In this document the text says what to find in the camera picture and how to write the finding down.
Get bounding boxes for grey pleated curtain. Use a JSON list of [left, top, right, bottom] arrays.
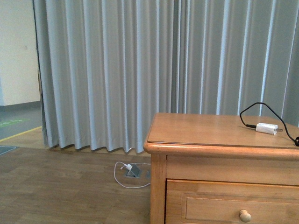
[[33, 0, 299, 152]]

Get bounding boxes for black charger cable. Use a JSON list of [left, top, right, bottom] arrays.
[[239, 102, 299, 147]]

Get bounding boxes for white plug in socket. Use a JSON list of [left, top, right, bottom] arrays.
[[125, 164, 132, 171]]

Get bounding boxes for white charger adapter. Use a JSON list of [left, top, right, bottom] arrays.
[[256, 123, 283, 135]]

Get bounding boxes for white floor cable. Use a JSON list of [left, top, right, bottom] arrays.
[[114, 161, 151, 189]]

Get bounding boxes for closed metal floor plate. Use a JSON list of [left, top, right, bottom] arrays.
[[145, 171, 151, 179]]

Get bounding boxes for wooden nightstand cabinet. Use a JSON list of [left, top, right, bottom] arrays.
[[143, 113, 299, 224]]

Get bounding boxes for open metal floor socket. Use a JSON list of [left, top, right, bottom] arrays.
[[125, 163, 142, 178]]

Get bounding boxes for top drawer wooden knob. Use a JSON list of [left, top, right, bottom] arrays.
[[239, 210, 252, 223]]

